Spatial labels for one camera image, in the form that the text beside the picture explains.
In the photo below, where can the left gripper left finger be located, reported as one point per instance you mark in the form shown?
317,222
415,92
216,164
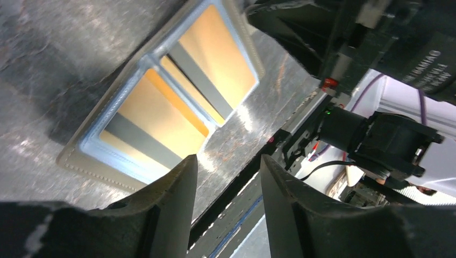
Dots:
154,221

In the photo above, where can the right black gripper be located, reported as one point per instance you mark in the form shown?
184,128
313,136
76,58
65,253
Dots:
412,42

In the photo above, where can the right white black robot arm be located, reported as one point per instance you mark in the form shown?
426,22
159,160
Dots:
384,145

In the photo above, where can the orange striped credit card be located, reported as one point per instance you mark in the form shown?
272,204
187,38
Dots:
154,126

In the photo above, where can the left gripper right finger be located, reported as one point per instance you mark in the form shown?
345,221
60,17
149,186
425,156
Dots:
303,222

